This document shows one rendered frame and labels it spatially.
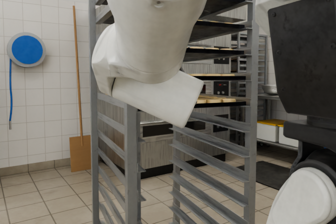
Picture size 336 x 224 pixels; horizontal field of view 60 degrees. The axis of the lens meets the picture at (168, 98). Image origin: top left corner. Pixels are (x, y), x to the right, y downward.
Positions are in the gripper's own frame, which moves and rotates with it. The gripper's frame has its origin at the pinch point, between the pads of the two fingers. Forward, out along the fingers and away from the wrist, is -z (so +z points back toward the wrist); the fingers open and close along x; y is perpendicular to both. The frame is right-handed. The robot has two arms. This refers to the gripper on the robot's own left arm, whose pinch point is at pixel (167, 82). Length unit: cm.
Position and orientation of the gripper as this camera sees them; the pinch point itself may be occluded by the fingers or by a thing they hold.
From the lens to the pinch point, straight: 59.6
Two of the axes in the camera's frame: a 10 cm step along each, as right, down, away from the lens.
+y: -9.9, -0.1, 1.0
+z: -1.0, 0.7, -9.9
